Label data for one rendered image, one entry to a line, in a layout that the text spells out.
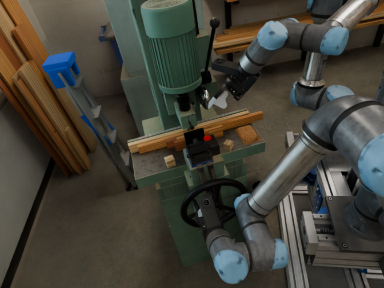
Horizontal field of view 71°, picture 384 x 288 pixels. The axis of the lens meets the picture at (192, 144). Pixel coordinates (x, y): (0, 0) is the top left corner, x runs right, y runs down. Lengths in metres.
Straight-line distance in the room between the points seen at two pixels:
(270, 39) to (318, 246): 0.74
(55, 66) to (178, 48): 1.00
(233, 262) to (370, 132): 0.41
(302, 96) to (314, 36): 0.52
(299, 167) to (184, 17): 0.59
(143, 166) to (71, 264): 1.17
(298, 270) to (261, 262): 0.91
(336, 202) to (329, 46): 0.59
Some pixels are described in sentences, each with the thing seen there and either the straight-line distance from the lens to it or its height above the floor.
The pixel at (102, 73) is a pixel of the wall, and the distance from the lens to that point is 3.67.
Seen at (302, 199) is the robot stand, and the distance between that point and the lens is 1.93.
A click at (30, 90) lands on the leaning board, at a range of 2.34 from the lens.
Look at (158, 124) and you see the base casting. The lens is 1.60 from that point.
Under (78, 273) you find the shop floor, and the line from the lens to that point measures 2.15.
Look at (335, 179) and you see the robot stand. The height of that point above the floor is 0.73.
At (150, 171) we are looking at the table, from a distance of 1.18.
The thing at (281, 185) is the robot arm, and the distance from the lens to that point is 0.73.
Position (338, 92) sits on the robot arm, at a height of 1.05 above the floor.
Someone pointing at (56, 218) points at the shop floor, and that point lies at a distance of 2.51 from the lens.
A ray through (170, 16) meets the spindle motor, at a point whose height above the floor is 1.48.
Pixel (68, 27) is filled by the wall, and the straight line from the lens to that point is 3.53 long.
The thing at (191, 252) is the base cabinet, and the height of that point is 0.16.
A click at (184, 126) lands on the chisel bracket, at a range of 1.18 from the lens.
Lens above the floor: 1.73
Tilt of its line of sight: 41 degrees down
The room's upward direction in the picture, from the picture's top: 10 degrees counter-clockwise
